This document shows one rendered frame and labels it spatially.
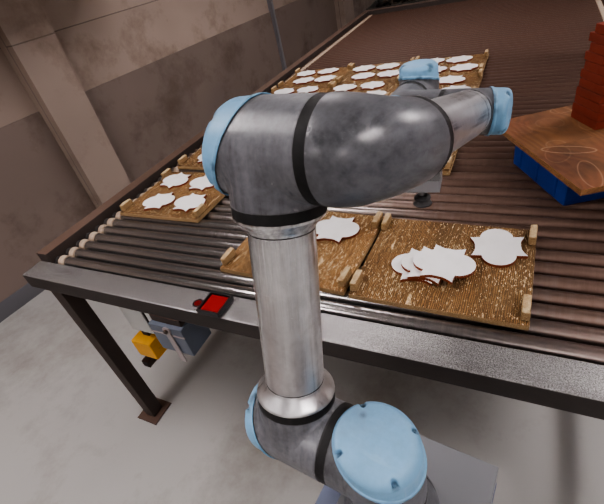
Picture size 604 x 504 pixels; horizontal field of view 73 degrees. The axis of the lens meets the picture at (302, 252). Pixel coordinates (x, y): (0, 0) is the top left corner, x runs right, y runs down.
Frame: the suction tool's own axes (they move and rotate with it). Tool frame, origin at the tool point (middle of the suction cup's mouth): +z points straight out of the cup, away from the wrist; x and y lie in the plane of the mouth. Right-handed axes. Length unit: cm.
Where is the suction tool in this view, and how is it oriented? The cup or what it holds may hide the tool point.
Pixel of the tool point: (422, 202)
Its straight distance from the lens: 102.7
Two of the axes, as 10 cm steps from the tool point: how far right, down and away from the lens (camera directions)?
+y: -9.2, -0.5, 3.8
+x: -3.3, 6.2, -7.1
